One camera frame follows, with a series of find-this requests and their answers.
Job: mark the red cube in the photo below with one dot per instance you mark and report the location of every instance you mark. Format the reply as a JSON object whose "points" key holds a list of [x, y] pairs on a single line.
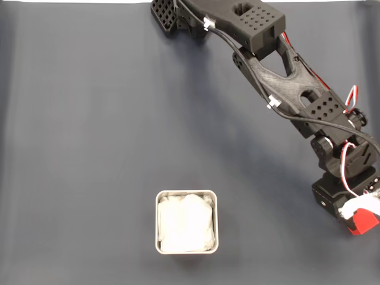
{"points": [[363, 222]]}

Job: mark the square metal box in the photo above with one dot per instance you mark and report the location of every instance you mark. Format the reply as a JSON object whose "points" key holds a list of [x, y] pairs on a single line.
{"points": [[216, 225]]}

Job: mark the white cloth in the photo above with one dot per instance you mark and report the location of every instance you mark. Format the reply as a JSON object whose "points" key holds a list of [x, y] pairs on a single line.
{"points": [[185, 222]]}

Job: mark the dark grey table mat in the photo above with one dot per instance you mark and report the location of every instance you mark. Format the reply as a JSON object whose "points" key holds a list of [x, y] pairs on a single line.
{"points": [[74, 148]]}

